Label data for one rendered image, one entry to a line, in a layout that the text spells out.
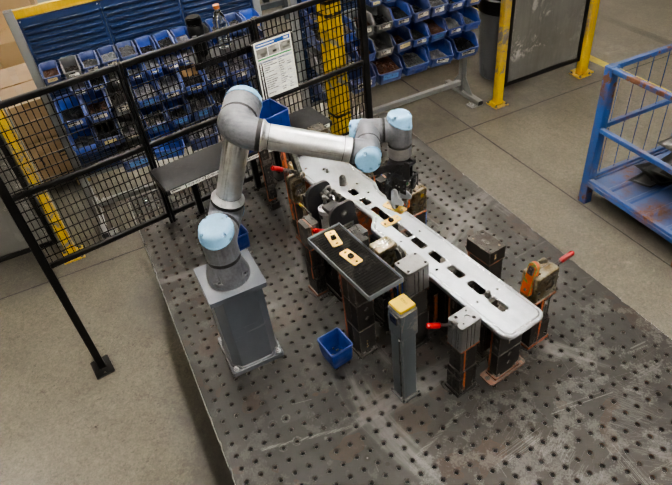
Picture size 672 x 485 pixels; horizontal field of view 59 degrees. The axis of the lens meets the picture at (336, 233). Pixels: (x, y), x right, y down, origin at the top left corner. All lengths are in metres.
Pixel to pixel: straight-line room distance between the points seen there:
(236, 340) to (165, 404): 1.12
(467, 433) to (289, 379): 0.66
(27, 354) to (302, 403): 2.05
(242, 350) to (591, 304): 1.36
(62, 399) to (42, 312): 0.73
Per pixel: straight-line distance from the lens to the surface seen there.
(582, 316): 2.50
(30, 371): 3.75
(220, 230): 1.95
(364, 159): 1.71
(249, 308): 2.12
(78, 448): 3.29
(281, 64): 3.03
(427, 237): 2.31
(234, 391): 2.29
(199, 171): 2.82
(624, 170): 4.31
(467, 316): 1.95
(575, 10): 5.49
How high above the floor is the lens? 2.51
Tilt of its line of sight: 40 degrees down
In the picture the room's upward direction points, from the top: 7 degrees counter-clockwise
